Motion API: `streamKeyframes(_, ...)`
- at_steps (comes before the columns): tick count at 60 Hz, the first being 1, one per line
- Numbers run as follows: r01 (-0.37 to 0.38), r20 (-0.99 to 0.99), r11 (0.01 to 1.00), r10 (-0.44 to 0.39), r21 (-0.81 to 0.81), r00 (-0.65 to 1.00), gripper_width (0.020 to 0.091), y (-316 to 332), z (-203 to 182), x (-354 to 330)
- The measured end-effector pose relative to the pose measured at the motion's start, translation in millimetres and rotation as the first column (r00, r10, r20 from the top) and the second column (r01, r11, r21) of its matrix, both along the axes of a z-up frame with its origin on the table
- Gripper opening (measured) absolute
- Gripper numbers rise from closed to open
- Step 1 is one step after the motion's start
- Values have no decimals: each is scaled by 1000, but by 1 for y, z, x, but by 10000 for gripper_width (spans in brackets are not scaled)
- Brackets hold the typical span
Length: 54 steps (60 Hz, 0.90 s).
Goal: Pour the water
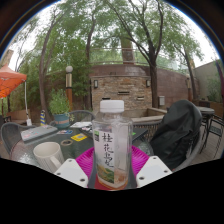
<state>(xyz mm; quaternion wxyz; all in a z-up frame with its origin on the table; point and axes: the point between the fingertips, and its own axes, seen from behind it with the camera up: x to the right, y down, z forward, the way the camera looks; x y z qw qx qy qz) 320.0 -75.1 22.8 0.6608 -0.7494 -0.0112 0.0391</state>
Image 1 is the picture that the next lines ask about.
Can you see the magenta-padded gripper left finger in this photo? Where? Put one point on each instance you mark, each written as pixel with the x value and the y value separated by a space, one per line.
pixel 70 171

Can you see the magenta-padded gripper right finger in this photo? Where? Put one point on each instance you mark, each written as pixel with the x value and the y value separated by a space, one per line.
pixel 153 170

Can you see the clear drink bottle white cap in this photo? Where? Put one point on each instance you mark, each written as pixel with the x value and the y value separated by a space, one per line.
pixel 112 143

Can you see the white ceramic mug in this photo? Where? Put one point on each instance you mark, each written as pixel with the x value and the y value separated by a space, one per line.
pixel 46 156

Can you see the tape roll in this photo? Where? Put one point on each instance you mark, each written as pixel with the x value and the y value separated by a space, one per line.
pixel 66 142

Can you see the yellow sticker card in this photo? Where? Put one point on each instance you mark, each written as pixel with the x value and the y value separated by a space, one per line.
pixel 79 137

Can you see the black laptop with stickers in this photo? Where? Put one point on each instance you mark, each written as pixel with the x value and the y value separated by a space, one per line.
pixel 140 133

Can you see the black jacket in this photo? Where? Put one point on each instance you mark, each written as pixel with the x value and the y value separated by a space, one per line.
pixel 176 133

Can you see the white paper sheets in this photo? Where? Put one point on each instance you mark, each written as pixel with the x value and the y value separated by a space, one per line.
pixel 80 124

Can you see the grey laptop with stickers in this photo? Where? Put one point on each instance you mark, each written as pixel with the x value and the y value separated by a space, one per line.
pixel 38 132

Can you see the blue yellow striped cone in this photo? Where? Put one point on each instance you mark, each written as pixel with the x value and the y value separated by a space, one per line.
pixel 42 118

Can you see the green plant in teal pot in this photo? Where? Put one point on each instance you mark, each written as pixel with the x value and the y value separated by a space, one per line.
pixel 60 103

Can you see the dark metal patio chair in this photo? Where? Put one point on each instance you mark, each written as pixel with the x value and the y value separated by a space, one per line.
pixel 215 130

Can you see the round dark patio table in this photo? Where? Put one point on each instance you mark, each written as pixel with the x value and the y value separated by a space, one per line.
pixel 206 110

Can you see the dark forked tree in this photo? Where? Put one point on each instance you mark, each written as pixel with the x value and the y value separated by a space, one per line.
pixel 153 90

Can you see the slender leaning tree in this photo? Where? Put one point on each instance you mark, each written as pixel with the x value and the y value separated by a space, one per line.
pixel 42 93

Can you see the orange canopy tent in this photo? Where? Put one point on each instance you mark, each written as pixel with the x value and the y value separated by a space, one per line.
pixel 10 81

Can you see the closed magenta patio umbrella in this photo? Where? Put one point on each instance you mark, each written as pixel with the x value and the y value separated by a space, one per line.
pixel 221 80

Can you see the grey wall utility box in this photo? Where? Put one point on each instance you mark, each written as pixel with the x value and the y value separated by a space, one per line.
pixel 161 100

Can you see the wooden lamp post white globe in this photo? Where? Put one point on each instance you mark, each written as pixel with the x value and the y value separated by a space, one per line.
pixel 69 90

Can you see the wall lantern lamp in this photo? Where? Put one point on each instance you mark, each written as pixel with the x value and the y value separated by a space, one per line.
pixel 96 83
pixel 148 83

